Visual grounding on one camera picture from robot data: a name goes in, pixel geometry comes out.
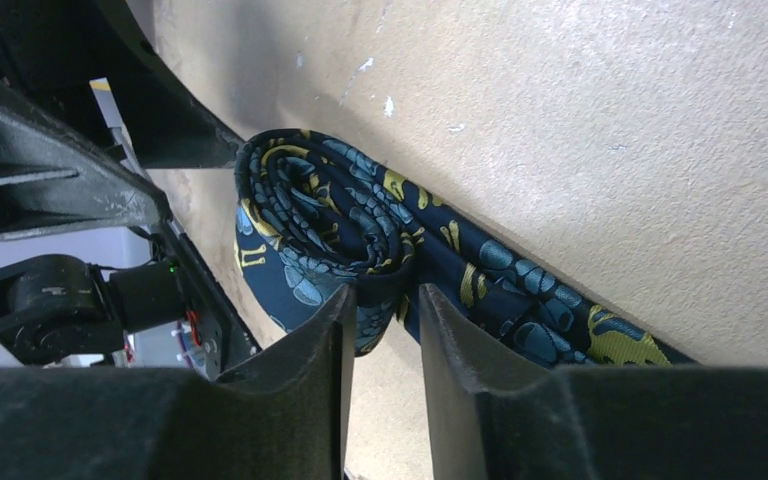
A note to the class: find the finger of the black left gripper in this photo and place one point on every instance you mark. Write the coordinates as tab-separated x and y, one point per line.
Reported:
54	180
50	51

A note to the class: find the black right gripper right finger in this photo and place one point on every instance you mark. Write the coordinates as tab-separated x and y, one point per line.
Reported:
495	415

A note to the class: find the navy blue shell pattern tie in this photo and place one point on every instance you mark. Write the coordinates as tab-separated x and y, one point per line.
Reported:
315	213

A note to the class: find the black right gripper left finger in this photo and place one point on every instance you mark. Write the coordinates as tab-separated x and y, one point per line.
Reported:
282	414

